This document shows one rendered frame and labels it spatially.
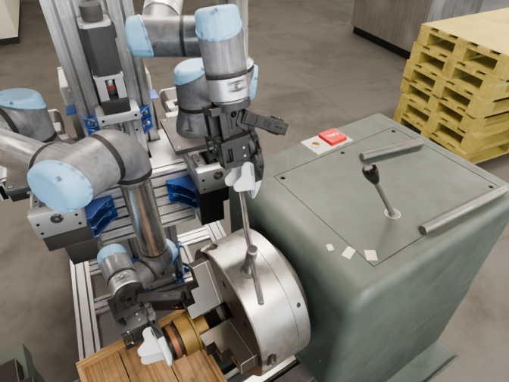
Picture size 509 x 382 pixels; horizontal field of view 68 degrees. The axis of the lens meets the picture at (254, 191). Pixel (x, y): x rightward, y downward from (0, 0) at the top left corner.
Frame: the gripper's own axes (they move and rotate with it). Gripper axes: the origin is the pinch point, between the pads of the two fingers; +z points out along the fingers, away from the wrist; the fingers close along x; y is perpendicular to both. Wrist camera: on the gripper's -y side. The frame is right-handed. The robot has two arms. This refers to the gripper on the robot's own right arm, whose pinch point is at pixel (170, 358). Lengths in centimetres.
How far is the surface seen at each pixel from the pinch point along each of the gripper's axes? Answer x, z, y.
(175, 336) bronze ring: 3.4, -2.0, -2.4
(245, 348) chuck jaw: 2.5, 7.7, -13.5
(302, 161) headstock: 17, -22, -50
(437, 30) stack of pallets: -20, -140, -282
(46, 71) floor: -108, -461, -23
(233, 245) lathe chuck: 15.0, -8.0, -20.6
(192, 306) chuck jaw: 5.9, -4.9, -7.9
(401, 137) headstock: 17, -15, -82
